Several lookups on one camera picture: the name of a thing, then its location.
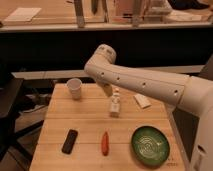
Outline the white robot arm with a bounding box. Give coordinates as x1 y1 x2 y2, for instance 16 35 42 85
84 44 213 171

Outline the green ceramic plate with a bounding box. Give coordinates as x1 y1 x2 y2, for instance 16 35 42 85
131 126 170 168

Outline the small white bottle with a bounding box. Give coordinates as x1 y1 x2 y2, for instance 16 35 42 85
110 88 120 117

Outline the white rectangular box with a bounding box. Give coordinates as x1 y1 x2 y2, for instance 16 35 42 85
134 94 151 109

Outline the orange carrot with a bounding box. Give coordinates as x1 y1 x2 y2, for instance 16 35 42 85
101 132 109 156

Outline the black remote control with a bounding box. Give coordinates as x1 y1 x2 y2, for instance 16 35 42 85
62 129 78 154

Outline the black chair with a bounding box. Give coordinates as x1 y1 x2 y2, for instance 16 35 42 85
0 78 44 162

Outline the white paper sheet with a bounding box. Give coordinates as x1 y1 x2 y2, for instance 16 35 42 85
4 7 41 22

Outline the grey metal post left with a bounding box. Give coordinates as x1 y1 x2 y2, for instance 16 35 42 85
74 0 85 28

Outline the grey metal post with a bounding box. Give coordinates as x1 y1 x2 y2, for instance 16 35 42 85
132 0 142 27
74 0 85 28

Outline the grey metal post right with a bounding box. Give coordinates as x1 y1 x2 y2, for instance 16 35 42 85
132 0 142 27

